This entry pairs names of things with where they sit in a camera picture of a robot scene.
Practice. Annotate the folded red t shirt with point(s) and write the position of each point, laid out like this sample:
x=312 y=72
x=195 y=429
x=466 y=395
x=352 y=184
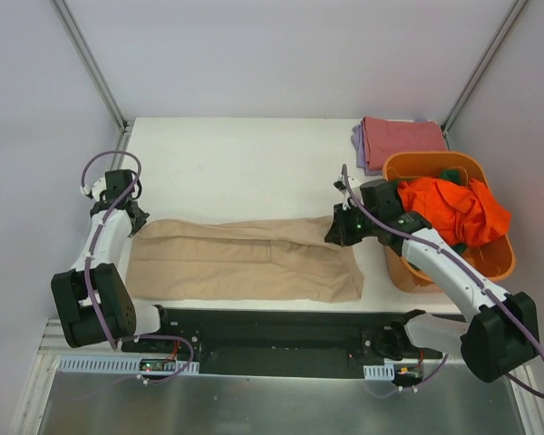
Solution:
x=401 y=136

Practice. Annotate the right white cable duct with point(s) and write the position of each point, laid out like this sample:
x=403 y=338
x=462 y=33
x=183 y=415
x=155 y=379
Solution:
x=385 y=372

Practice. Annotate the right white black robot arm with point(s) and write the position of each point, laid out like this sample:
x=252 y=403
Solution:
x=499 y=331

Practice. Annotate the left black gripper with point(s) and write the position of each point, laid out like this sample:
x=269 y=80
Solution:
x=136 y=216

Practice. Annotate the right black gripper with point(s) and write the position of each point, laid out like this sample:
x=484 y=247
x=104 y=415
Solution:
x=343 y=225

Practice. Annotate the aluminium frame post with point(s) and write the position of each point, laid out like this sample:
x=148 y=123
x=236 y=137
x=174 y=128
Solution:
x=79 y=42
x=498 y=40

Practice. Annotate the white cable duct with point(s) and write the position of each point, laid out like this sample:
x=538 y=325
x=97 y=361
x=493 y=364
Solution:
x=126 y=365
x=385 y=372

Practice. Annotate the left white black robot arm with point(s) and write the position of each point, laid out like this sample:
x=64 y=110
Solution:
x=91 y=299

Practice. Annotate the left white cable duct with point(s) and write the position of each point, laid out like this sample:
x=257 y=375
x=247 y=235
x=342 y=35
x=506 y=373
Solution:
x=126 y=365

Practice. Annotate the folded purple t shirt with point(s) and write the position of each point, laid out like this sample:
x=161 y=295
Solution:
x=360 y=149

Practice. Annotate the orange t shirt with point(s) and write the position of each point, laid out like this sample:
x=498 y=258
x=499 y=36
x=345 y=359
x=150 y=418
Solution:
x=468 y=215

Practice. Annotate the beige t shirt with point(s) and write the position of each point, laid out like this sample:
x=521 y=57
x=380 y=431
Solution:
x=286 y=259

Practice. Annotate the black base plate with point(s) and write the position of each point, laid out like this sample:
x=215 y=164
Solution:
x=285 y=344

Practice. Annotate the left aluminium frame post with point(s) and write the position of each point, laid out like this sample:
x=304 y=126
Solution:
x=79 y=42

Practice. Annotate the right aluminium frame post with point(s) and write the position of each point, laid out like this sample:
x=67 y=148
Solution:
x=498 y=40

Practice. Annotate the green t shirt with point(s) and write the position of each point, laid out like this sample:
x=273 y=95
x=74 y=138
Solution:
x=451 y=174

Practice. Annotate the orange plastic basket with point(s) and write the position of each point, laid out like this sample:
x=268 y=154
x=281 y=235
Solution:
x=495 y=260

